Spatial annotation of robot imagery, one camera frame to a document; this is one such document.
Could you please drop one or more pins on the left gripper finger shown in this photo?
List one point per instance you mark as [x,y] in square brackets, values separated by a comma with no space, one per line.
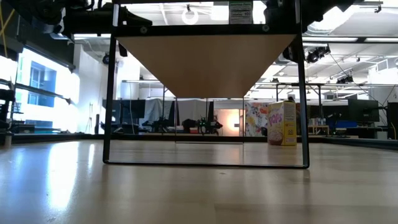
[136,21]

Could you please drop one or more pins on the yellow Pops cereal box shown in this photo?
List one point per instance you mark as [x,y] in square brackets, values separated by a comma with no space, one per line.
[281,124]
[241,12]

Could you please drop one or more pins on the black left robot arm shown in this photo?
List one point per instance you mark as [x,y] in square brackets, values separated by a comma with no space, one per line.
[46,9]

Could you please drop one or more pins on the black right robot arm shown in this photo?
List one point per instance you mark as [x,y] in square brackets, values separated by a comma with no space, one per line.
[317,12]

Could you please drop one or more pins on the long ceiling light strip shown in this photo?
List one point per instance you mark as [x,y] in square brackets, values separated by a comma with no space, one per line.
[342,39]
[93,36]

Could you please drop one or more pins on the black ceiling spotlight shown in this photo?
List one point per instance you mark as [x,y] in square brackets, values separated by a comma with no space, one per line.
[317,54]
[345,80]

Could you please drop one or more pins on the dark computer monitor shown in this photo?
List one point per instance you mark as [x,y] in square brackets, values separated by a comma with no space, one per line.
[363,110]
[393,121]
[133,109]

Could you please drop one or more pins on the dark slanted beam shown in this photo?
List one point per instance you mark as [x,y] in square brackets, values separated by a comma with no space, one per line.
[46,93]

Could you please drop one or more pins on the white draped cloth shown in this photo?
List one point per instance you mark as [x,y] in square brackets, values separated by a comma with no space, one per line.
[155,109]

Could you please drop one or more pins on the colourful floral poster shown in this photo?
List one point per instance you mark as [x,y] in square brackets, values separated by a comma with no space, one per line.
[255,118]

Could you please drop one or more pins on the black equipment stand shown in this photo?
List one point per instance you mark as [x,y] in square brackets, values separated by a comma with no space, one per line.
[6,96]

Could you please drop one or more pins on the orange lit panel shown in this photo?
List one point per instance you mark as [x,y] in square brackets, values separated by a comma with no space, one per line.
[230,121]

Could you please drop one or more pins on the small wooden side table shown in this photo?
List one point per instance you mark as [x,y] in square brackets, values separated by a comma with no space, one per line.
[320,127]

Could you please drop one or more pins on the dark background robot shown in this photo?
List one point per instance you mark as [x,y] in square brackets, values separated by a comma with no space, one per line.
[202,126]

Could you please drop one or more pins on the blue flat box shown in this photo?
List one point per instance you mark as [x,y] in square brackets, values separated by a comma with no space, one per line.
[342,124]

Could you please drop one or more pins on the small grey cylinder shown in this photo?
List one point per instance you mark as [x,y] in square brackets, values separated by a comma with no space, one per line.
[8,140]

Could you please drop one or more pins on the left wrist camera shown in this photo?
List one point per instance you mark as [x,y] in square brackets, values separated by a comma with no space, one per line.
[122,49]

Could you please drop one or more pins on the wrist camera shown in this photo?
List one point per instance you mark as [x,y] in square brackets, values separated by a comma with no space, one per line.
[290,53]
[122,49]

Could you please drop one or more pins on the dark round wall camera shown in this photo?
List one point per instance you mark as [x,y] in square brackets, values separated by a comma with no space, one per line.
[105,59]

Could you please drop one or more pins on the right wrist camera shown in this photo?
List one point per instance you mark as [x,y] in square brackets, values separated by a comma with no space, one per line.
[290,53]

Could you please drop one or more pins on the black background table frame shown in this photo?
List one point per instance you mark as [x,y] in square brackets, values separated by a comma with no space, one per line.
[298,84]

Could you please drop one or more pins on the black frame wooden shelf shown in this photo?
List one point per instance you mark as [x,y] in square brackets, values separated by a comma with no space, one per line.
[206,62]

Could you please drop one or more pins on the black narrow post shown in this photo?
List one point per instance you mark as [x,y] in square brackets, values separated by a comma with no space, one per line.
[97,124]

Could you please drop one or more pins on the black aluminium table frame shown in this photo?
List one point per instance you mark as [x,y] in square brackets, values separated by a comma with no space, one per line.
[46,137]

